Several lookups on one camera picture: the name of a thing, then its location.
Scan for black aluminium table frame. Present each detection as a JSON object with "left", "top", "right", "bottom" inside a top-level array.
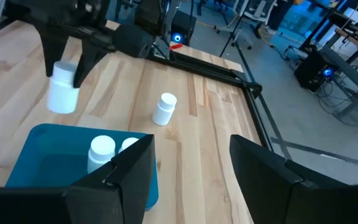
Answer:
[{"left": 144, "top": 51, "right": 293, "bottom": 161}]

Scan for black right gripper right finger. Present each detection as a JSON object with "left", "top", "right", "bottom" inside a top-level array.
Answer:
[{"left": 230, "top": 134, "right": 351, "bottom": 224}]

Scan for black floor cables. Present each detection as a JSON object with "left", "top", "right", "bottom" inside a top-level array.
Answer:
[{"left": 317, "top": 80, "right": 358, "bottom": 126}]

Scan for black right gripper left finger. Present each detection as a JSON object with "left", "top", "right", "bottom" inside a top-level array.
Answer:
[{"left": 63, "top": 133, "right": 160, "bottom": 224}]

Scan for wooden desk with grey legs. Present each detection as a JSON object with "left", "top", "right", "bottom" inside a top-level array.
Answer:
[{"left": 300, "top": 0, "right": 358, "bottom": 128}]

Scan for person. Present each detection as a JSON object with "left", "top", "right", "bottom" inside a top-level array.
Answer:
[{"left": 264, "top": 0, "right": 306, "bottom": 35}]

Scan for grey office chair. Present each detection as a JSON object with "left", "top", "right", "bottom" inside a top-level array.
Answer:
[{"left": 213, "top": 0, "right": 279, "bottom": 51}]

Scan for teal plastic basket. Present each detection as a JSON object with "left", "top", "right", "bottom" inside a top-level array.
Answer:
[{"left": 4, "top": 123, "right": 160, "bottom": 211}]

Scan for white pill bottle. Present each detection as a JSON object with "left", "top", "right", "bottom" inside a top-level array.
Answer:
[
  {"left": 152, "top": 92, "right": 178, "bottom": 127},
  {"left": 46, "top": 60, "right": 81, "bottom": 115},
  {"left": 117, "top": 137, "right": 140, "bottom": 155},
  {"left": 86, "top": 134, "right": 117, "bottom": 175}
]

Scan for black computer with blue light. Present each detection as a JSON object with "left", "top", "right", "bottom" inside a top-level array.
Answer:
[
  {"left": 170, "top": 11, "right": 198, "bottom": 47},
  {"left": 293, "top": 49, "right": 338, "bottom": 93}
]

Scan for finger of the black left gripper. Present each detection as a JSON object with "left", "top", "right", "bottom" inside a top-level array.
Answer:
[
  {"left": 35, "top": 26, "right": 70, "bottom": 78},
  {"left": 73, "top": 43, "right": 110, "bottom": 90}
]

